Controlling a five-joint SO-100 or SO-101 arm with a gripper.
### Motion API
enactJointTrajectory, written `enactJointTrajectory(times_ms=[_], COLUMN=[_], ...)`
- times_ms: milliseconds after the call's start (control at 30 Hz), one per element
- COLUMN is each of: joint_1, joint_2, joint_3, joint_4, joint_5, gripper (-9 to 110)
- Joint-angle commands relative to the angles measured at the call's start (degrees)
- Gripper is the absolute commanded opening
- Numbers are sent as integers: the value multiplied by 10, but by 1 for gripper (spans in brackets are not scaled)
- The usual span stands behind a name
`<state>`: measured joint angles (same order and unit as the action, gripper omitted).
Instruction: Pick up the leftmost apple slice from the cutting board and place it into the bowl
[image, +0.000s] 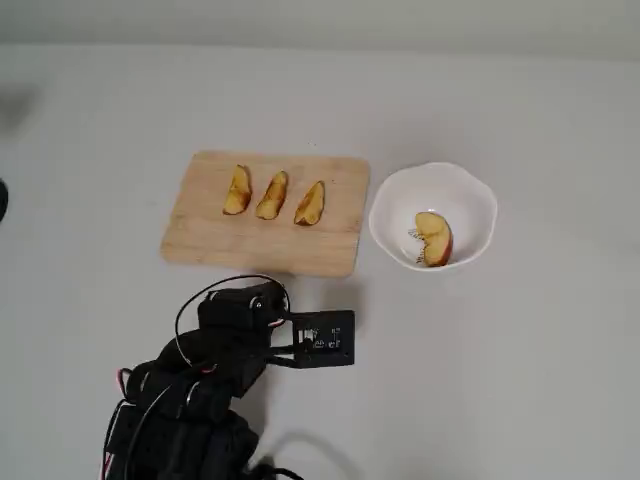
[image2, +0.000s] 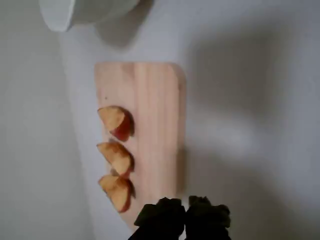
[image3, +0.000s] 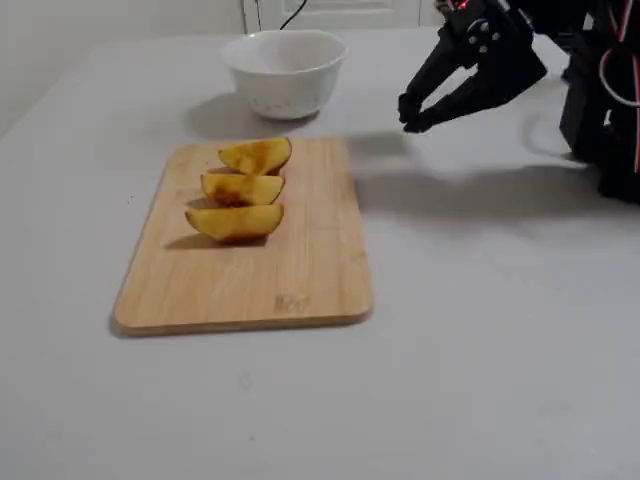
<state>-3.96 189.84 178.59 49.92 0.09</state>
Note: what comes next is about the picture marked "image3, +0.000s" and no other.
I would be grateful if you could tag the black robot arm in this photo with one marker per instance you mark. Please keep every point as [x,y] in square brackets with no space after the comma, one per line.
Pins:
[585,110]

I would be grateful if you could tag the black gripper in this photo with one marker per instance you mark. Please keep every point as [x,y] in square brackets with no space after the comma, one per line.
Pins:
[492,67]

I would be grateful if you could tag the wooden cutting board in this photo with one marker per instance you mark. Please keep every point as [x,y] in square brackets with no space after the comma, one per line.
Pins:
[250,280]

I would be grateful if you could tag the apple slice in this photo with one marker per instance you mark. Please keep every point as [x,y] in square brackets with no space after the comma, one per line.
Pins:
[255,155]
[235,222]
[250,189]

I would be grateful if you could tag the white ceramic bowl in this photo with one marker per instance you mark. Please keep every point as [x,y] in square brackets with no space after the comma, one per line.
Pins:
[285,75]

